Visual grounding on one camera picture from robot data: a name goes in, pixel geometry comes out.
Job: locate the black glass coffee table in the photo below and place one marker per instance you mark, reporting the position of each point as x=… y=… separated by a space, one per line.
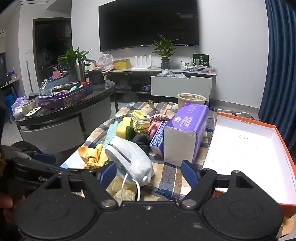
x=69 y=111

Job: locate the grey television stand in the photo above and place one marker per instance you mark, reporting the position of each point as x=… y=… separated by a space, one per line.
x=138 y=72

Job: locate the yellow and green sponge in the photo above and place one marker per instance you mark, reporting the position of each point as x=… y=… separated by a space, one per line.
x=123 y=129

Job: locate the beige round bin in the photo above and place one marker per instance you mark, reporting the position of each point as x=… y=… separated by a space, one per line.
x=192 y=99

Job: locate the crumpled clear plastic bags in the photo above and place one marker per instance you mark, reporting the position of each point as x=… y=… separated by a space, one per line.
x=167 y=73

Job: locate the blue curtain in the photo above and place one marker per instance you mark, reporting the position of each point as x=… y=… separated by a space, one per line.
x=281 y=58

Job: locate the large leafy potted plant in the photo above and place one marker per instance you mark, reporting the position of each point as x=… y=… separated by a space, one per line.
x=70 y=56

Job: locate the green and black box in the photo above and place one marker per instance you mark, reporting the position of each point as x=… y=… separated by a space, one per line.
x=200 y=60

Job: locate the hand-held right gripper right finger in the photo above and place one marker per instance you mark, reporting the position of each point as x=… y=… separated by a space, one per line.
x=188 y=172

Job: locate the blue and white tissue packet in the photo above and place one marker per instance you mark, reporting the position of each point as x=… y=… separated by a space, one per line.
x=158 y=139

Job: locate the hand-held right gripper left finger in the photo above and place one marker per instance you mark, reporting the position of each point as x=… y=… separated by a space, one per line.
x=108 y=174

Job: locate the white drawer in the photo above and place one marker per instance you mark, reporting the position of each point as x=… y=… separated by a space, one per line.
x=180 y=87

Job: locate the pale yellow rubber gloves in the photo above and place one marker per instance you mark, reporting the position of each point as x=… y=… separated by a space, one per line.
x=122 y=193

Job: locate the pink plastic bag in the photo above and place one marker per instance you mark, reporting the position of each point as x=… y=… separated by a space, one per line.
x=105 y=62

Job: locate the potted plant in dark vase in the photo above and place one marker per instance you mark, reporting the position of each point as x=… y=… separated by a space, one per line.
x=165 y=49

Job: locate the white router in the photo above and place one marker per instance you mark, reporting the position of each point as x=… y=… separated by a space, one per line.
x=143 y=64

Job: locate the plaid blanket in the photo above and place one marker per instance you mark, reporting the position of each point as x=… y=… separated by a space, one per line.
x=168 y=176

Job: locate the yellow cardboard box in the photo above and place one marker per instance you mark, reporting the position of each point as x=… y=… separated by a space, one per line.
x=122 y=64

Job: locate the purple patterned tin box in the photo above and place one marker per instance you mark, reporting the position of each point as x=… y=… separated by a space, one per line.
x=67 y=98

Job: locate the navy blue sock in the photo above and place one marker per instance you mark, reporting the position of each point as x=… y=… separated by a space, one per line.
x=141 y=142

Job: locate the tape roll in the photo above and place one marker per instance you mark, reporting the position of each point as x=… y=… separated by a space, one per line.
x=28 y=107

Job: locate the yellow striped knit sock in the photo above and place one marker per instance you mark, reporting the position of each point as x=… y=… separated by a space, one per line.
x=141 y=121

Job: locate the white face mask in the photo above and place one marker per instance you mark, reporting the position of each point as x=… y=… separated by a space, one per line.
x=127 y=157

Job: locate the yellow satin ribbon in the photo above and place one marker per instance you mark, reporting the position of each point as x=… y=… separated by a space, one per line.
x=92 y=155

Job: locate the stainless steel bottle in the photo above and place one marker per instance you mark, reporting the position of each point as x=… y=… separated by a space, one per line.
x=80 y=71

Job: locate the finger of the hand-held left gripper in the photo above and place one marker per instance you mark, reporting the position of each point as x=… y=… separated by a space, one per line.
x=45 y=157

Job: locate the clear plastic cup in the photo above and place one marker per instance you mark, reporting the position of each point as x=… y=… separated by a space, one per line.
x=109 y=84

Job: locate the person's left hand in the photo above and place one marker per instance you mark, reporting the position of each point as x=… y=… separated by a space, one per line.
x=5 y=202

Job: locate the tray of small clutter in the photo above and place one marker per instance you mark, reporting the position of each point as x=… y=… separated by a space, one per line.
x=196 y=68

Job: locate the black and white phone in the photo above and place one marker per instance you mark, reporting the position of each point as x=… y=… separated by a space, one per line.
x=32 y=111

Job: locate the black tablet stand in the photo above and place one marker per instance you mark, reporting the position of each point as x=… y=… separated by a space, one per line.
x=95 y=77

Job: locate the pink knit cloth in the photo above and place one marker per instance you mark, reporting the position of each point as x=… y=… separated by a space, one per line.
x=157 y=125

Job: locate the wall-mounted black television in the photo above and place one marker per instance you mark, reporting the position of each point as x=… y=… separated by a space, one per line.
x=148 y=23

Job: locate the purple tissue pack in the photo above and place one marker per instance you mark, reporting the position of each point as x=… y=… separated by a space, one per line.
x=185 y=129

